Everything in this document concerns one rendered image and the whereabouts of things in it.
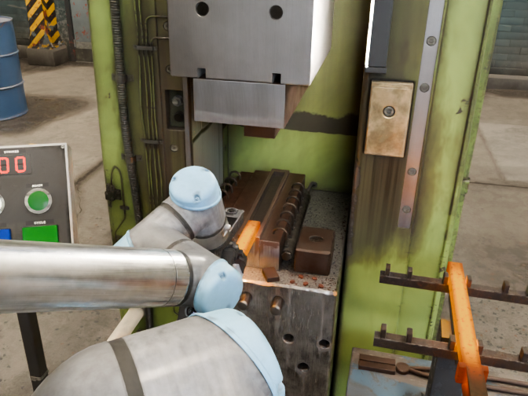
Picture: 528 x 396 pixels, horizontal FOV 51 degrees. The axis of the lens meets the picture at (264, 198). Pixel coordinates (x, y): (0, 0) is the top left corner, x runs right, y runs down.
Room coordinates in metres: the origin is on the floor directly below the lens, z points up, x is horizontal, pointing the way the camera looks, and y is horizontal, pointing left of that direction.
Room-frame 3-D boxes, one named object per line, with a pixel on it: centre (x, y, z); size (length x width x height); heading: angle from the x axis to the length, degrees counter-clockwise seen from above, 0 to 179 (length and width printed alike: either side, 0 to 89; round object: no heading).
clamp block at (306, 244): (1.16, -0.13, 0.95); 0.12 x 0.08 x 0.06; 168
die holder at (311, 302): (1.34, -0.04, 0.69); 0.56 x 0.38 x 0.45; 168
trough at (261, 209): (1.33, -0.01, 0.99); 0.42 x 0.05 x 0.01; 168
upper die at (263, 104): (1.34, 0.02, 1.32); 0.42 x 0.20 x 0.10; 168
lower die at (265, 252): (1.34, 0.02, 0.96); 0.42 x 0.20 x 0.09; 168
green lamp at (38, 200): (1.11, 0.51, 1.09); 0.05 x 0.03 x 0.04; 78
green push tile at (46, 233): (1.06, 0.50, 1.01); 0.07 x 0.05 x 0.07; 103
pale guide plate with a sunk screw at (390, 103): (1.20, -0.28, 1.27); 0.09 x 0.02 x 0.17; 78
